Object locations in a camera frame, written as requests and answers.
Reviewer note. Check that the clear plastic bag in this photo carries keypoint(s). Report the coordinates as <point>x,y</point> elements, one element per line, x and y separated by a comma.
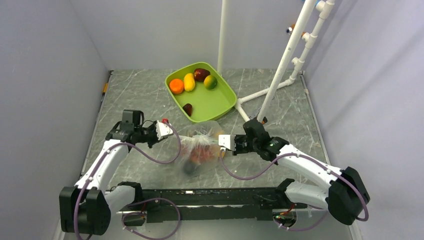
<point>202,133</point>

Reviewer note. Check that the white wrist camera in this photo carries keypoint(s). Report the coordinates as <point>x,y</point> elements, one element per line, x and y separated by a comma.
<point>163,130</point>
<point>227,142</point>

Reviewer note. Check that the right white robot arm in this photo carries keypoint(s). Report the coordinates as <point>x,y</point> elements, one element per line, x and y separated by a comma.
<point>340,192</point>

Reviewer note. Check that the orange handled tool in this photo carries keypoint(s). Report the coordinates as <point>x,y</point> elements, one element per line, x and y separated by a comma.
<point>105,87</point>

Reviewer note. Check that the orange hook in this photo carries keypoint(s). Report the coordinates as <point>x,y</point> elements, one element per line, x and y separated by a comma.
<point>290,30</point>

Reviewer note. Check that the red grape bunch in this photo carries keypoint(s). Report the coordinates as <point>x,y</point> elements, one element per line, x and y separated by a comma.
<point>202,154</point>

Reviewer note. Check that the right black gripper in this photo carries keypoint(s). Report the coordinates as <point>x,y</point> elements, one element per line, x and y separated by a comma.
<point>238,151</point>

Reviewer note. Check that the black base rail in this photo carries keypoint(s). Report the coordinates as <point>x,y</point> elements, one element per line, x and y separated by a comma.
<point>259,203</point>

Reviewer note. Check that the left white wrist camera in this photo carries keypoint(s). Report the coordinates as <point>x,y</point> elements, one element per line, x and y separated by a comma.
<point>163,130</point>

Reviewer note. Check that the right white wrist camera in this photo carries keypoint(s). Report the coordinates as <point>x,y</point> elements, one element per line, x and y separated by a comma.
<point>227,142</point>

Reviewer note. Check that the small dark red fig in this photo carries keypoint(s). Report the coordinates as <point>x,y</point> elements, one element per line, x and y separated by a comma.
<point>188,109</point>

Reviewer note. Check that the green plastic tray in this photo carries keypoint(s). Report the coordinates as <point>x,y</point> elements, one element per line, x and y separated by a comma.
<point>207,104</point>

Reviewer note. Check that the dark purple mangosteen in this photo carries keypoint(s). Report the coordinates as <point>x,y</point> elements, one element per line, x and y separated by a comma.
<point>189,168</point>

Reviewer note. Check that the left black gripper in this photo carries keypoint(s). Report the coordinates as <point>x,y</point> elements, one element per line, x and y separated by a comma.
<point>155,138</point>

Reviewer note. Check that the green yellow fake mango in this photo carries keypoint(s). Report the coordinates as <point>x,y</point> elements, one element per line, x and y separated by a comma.
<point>210,82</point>

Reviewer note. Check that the white pvc pipe frame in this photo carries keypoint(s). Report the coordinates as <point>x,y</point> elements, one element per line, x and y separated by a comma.
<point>324,7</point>

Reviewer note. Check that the dark red apple back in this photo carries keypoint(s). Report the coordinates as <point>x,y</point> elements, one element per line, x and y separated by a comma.
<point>200,74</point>

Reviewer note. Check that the orange fake fruit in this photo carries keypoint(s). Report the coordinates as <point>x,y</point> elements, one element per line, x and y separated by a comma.
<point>176,86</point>

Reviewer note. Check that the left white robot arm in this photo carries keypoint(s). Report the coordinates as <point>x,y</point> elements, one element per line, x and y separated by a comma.
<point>85,207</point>

